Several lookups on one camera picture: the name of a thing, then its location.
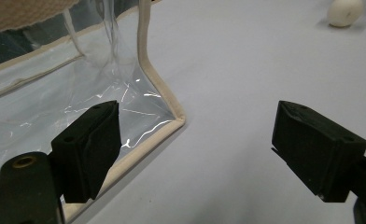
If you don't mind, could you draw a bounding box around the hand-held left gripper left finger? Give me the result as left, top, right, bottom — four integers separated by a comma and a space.
49, 100, 123, 204

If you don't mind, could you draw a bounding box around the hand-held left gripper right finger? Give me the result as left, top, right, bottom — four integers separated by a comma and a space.
270, 100, 366, 203

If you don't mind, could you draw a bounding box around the clear plastic bag beige trim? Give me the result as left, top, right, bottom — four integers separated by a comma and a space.
0, 0, 187, 224

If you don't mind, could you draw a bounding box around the white ball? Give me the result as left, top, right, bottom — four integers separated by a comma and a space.
326, 0, 365, 29

